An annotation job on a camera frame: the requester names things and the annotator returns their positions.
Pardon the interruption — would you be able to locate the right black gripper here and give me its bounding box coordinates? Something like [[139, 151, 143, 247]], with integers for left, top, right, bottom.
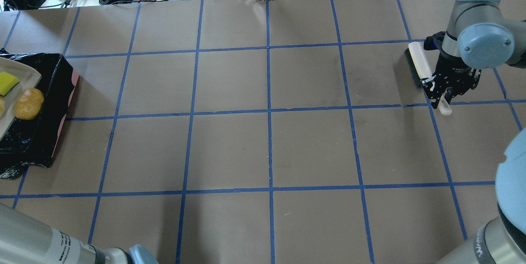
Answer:
[[423, 53, 481, 108]]

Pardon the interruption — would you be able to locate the white hand brush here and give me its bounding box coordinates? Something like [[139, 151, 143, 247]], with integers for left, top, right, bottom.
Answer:
[[404, 41, 453, 116]]

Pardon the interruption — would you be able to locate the beige plastic dustpan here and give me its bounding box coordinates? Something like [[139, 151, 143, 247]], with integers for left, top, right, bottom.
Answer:
[[0, 57, 42, 138]]

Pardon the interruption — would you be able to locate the brown potato-like bread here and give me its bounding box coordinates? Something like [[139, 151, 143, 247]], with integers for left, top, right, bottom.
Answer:
[[14, 88, 44, 121]]

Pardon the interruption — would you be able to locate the yellow sponge piece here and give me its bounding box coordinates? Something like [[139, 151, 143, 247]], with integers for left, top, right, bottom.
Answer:
[[0, 71, 20, 97]]

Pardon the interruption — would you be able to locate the croissant-shaped bread piece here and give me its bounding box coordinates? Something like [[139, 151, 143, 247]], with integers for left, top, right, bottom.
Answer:
[[0, 96, 6, 117]]

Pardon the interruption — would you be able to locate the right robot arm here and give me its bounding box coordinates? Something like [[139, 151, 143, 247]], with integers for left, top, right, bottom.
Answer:
[[420, 0, 526, 264]]

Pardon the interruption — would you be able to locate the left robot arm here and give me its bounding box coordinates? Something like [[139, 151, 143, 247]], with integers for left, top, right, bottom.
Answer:
[[0, 204, 158, 264]]

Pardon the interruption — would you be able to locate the bin with black bag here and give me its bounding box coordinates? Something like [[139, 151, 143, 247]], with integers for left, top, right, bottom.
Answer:
[[0, 49, 78, 180]]

